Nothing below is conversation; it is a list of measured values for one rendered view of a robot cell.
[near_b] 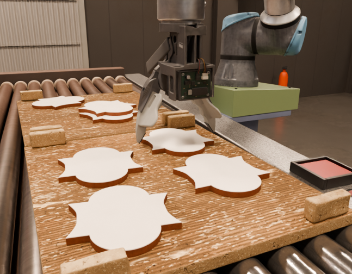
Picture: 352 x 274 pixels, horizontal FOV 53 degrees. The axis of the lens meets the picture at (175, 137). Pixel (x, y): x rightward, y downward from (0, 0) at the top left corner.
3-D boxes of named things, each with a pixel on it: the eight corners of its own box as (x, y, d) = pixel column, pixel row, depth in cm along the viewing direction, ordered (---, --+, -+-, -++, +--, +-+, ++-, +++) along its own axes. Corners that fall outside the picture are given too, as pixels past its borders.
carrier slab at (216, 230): (196, 130, 77) (196, 123, 77) (356, 223, 42) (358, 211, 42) (25, 155, 64) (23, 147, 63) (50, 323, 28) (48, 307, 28)
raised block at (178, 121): (191, 124, 76) (192, 112, 76) (196, 126, 75) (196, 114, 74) (166, 128, 74) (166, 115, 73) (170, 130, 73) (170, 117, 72)
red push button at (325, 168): (325, 166, 60) (326, 159, 59) (353, 180, 54) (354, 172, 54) (296, 172, 58) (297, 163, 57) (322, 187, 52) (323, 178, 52)
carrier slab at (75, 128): (134, 95, 114) (134, 90, 113) (193, 129, 79) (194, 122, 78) (17, 106, 100) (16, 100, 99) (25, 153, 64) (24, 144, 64)
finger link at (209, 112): (225, 139, 63) (199, 101, 58) (209, 130, 68) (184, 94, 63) (238, 128, 63) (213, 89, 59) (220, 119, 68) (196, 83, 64)
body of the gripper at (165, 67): (172, 105, 54) (172, 24, 50) (152, 94, 62) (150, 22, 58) (215, 101, 57) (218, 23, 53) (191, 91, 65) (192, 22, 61)
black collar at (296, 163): (325, 164, 61) (326, 155, 60) (361, 182, 54) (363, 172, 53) (289, 170, 58) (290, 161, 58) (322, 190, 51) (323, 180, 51)
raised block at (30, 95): (42, 98, 102) (41, 88, 101) (43, 99, 100) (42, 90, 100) (20, 100, 100) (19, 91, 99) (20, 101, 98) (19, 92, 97)
